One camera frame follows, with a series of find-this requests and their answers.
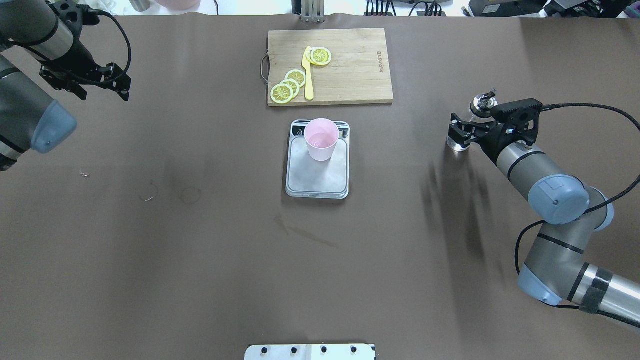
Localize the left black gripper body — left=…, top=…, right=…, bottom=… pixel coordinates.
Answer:
left=45, top=42, right=103, bottom=86

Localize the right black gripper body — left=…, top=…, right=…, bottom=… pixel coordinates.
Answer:
left=477, top=120, right=531, bottom=163

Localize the clear glass sauce bottle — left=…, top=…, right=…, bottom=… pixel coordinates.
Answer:
left=446, top=88, right=499, bottom=152

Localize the pink plastic cup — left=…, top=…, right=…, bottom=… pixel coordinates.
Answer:
left=303, top=118, right=339, bottom=162

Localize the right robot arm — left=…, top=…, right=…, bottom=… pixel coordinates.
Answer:
left=446, top=99, right=639, bottom=331

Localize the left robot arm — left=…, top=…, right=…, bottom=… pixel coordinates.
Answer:
left=0, top=0, right=133, bottom=172

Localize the silver kitchen scale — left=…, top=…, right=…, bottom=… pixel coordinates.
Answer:
left=285, top=120, right=351, bottom=199

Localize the wooden cutting board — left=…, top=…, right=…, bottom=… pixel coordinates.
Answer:
left=267, top=28, right=394, bottom=107

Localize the yellow plastic knife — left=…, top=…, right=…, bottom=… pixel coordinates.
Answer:
left=301, top=46, right=314, bottom=101

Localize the lemon slice front pair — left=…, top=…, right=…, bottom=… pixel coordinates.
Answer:
left=311, top=47, right=332, bottom=66

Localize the lemon slice pair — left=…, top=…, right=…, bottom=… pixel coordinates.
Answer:
left=305, top=47, right=316, bottom=65
left=311, top=47, right=332, bottom=66

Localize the lemon slice row end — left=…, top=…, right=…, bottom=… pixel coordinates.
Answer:
left=270, top=83, right=297, bottom=105

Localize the lemon slice row middle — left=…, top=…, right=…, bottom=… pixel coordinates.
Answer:
left=280, top=79, right=300, bottom=99

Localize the lemon slice row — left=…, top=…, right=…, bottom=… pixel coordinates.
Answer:
left=284, top=69, right=307, bottom=87
left=280, top=79, right=300, bottom=99

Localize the lemon slice back pair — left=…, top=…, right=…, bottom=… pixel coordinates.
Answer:
left=305, top=47, right=316, bottom=65

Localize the lemon slice row top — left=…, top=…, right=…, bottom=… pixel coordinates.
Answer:
left=284, top=69, right=307, bottom=87

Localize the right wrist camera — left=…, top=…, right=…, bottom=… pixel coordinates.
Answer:
left=490, top=98, right=543, bottom=135

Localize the aluminium frame post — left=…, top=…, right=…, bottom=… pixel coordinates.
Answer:
left=300, top=0, right=326, bottom=23

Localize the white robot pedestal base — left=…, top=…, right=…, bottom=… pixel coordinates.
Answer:
left=244, top=342, right=377, bottom=360

